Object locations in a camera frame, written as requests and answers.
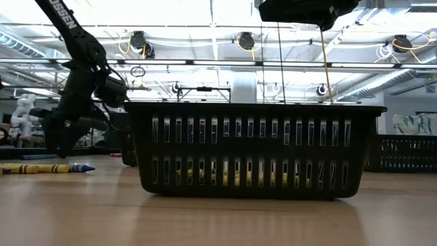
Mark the white robot figure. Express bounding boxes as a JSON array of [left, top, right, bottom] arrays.
[[10, 94, 38, 137]]

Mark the black table frame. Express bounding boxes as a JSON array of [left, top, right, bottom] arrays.
[[0, 146, 115, 160]]

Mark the black cabinet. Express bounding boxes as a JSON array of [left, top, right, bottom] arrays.
[[108, 111, 128, 153]]

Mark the black stand frame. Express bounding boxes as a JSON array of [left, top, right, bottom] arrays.
[[176, 86, 232, 100]]

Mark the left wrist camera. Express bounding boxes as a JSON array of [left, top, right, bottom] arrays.
[[95, 74, 129, 109]]

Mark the yellow crayon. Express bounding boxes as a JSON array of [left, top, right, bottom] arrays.
[[175, 167, 301, 188], [33, 163, 70, 174], [0, 164, 40, 175], [0, 161, 52, 166]]

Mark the thin black hanging cable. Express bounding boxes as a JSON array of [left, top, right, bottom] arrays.
[[259, 22, 266, 103]]

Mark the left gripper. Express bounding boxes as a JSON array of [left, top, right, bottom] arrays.
[[29, 64, 111, 160]]

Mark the long ceiling light rail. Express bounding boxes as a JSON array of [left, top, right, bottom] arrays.
[[0, 57, 437, 69]]

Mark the blue white wall picture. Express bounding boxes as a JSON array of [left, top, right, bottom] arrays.
[[392, 111, 437, 137]]

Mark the blue crayon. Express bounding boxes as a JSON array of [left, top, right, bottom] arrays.
[[68, 164, 96, 173]]

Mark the black cable with coil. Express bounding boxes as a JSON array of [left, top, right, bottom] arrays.
[[276, 22, 287, 103]]

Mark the grey ceiling pipe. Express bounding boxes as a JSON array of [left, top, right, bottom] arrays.
[[0, 85, 152, 92]]

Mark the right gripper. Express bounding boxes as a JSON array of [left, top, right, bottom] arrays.
[[258, 0, 361, 32]]

